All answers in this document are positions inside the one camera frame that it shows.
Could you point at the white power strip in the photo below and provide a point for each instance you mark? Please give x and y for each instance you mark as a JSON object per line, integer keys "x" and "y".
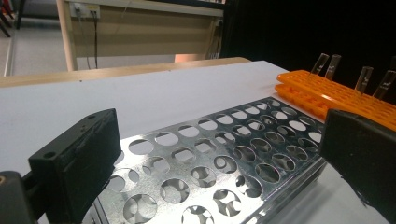
{"x": 84, "y": 10}

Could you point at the orange plastic test tube rack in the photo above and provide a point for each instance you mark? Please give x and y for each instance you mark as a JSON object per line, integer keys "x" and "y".
{"x": 342, "y": 93}

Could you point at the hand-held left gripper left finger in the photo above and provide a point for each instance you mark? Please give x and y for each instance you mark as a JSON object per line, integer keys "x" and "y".
{"x": 77, "y": 161}

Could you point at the clear glass test tube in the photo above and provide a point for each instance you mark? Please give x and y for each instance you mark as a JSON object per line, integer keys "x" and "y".
{"x": 333, "y": 66}
{"x": 320, "y": 63}
{"x": 385, "y": 83}
{"x": 364, "y": 79}

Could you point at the black curtain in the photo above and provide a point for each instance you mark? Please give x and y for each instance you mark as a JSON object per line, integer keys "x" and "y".
{"x": 295, "y": 31}

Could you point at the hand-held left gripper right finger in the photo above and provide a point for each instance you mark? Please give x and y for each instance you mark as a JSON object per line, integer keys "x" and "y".
{"x": 364, "y": 152}

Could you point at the light wooden desk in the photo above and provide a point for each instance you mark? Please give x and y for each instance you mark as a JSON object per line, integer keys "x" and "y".
{"x": 140, "y": 34}

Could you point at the silver metal test tube rack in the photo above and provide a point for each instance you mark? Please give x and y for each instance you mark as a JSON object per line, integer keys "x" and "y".
{"x": 286, "y": 188}

